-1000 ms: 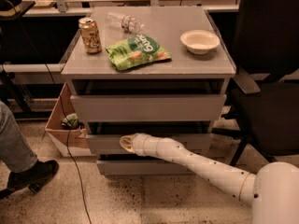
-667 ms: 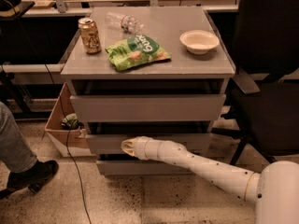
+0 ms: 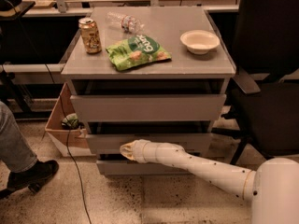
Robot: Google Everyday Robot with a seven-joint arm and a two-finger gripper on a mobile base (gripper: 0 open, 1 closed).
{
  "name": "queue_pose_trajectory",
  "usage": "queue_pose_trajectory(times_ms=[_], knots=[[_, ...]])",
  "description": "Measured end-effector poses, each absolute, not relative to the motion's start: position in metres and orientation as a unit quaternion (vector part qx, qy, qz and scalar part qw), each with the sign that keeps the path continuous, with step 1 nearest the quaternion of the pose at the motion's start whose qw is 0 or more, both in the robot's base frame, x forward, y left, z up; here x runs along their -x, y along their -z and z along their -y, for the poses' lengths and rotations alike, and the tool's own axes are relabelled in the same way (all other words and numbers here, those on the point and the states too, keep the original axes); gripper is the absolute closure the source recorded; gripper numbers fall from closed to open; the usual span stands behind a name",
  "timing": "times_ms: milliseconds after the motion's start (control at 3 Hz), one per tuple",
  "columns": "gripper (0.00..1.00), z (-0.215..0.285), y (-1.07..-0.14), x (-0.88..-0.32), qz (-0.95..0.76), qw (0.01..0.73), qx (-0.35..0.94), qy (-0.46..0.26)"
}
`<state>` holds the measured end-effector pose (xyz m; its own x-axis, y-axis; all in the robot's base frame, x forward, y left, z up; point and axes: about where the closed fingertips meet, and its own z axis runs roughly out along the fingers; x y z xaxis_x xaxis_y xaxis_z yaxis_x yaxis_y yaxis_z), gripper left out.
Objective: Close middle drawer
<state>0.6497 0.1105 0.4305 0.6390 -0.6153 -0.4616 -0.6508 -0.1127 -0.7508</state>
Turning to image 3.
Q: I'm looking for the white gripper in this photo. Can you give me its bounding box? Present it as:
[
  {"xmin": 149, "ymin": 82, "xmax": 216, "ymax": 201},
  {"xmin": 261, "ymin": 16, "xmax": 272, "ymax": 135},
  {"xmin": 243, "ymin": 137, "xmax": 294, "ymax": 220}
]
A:
[{"xmin": 120, "ymin": 140, "xmax": 156, "ymax": 163}]

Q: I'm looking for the grey drawer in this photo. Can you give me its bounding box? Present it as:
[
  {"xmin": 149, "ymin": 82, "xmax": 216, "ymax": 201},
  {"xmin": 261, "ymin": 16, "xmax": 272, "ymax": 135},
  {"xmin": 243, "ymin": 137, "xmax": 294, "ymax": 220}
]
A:
[
  {"xmin": 96, "ymin": 154, "xmax": 187, "ymax": 176},
  {"xmin": 69, "ymin": 79, "xmax": 227, "ymax": 123},
  {"xmin": 86, "ymin": 121, "xmax": 211, "ymax": 155}
]

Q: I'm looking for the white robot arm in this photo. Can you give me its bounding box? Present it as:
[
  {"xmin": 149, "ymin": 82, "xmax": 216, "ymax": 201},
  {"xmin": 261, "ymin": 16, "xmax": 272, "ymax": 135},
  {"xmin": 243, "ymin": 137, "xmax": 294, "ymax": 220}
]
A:
[{"xmin": 120, "ymin": 140, "xmax": 299, "ymax": 224}]

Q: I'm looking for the grey bottom drawer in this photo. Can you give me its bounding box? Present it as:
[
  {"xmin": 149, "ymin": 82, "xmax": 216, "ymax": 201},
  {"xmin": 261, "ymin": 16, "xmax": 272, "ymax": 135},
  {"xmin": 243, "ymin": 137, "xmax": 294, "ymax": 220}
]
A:
[{"xmin": 96, "ymin": 154, "xmax": 187, "ymax": 176}]

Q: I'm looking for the grey top drawer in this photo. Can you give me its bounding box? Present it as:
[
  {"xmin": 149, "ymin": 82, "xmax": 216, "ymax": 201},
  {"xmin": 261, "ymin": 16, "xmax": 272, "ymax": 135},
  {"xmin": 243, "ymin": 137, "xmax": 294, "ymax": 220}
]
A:
[{"xmin": 69, "ymin": 79, "xmax": 227, "ymax": 123}]

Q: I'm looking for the grey drawer cabinet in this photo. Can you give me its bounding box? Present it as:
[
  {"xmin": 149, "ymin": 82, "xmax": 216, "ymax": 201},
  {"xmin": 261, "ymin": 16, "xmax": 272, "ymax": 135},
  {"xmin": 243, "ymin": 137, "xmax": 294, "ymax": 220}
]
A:
[{"xmin": 60, "ymin": 6, "xmax": 237, "ymax": 175}]

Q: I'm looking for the green item in box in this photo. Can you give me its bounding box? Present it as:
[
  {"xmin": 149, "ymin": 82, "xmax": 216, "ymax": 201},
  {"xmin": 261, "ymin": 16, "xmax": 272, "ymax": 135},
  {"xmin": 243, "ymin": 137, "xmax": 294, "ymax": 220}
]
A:
[{"xmin": 61, "ymin": 113, "xmax": 83, "ymax": 130}]

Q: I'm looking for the cardboard box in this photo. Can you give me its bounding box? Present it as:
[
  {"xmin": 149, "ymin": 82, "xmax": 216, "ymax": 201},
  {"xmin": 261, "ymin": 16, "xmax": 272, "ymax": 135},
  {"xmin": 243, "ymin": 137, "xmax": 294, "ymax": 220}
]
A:
[{"xmin": 45, "ymin": 83, "xmax": 92, "ymax": 157}]

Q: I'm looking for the black shoe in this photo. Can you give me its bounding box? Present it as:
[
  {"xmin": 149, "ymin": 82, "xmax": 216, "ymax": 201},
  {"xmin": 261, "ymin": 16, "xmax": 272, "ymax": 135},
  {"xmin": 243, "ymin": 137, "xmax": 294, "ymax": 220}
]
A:
[{"xmin": 0, "ymin": 160, "xmax": 59, "ymax": 199}]

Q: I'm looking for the green chip bag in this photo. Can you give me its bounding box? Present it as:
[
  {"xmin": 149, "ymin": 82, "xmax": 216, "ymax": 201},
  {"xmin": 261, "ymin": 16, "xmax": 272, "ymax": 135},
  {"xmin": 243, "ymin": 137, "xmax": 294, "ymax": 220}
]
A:
[{"xmin": 106, "ymin": 35, "xmax": 172, "ymax": 71}]

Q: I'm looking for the person leg in jeans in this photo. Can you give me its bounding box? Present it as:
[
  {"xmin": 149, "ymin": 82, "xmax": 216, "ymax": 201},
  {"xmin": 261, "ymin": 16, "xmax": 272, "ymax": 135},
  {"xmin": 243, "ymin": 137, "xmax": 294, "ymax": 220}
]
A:
[{"xmin": 0, "ymin": 102, "xmax": 37, "ymax": 173}]

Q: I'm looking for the gold soda can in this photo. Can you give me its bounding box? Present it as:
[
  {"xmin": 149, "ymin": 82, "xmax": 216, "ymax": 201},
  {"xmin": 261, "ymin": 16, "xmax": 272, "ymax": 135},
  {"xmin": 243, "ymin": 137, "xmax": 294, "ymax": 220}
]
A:
[{"xmin": 78, "ymin": 18, "xmax": 102, "ymax": 54}]

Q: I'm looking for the clear plastic water bottle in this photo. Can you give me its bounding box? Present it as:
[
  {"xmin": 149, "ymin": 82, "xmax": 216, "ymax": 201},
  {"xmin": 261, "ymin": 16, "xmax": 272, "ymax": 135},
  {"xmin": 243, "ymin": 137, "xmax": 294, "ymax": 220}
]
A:
[{"xmin": 106, "ymin": 12, "xmax": 144, "ymax": 34}]

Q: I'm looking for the white paper bowl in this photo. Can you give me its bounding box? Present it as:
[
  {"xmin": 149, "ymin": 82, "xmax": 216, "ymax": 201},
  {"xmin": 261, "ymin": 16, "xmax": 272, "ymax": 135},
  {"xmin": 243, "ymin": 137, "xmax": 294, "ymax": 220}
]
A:
[{"xmin": 180, "ymin": 30, "xmax": 220, "ymax": 55}]

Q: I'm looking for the black office chair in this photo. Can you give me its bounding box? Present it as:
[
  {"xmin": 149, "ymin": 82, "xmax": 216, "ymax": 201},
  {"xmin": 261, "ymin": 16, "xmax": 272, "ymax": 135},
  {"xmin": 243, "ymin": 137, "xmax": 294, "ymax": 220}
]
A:
[{"xmin": 214, "ymin": 0, "xmax": 299, "ymax": 164}]

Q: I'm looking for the black cable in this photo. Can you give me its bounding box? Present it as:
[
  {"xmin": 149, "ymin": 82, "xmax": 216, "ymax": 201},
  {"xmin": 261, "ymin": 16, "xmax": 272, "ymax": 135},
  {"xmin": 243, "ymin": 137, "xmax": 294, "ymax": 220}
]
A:
[{"xmin": 43, "ymin": 63, "xmax": 93, "ymax": 224}]

